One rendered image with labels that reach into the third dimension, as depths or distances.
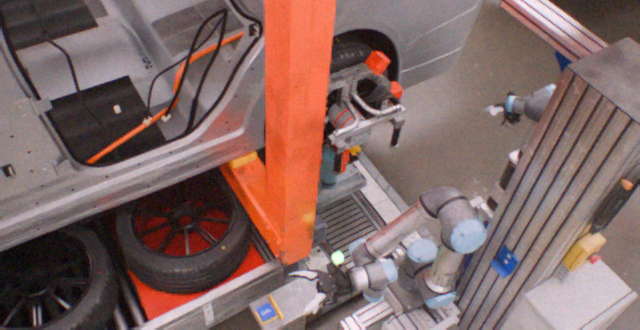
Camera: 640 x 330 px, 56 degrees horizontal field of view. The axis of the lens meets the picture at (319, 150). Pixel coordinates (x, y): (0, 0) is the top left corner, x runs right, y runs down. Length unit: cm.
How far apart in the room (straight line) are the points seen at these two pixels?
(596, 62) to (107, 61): 239
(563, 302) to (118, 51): 240
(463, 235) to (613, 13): 414
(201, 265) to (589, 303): 166
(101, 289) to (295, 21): 166
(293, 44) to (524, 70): 328
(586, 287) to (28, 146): 205
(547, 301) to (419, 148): 212
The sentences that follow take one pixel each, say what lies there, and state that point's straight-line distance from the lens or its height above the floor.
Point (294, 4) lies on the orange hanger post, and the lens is 177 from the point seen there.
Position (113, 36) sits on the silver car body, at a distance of 340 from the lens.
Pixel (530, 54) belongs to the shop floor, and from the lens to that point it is 511.
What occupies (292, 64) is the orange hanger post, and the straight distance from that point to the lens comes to 191.
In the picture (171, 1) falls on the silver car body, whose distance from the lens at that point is 346.
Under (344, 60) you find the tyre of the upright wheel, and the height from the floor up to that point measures 115.
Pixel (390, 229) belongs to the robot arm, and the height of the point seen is 127.
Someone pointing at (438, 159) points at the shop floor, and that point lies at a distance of 409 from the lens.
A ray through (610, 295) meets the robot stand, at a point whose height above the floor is 123.
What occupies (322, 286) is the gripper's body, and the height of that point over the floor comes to 125.
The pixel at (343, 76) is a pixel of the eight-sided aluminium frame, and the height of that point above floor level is 110.
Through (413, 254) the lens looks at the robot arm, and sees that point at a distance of 238.
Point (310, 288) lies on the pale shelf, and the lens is 293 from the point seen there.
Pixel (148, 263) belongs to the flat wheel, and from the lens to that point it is 298.
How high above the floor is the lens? 304
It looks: 49 degrees down
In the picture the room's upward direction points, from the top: 5 degrees clockwise
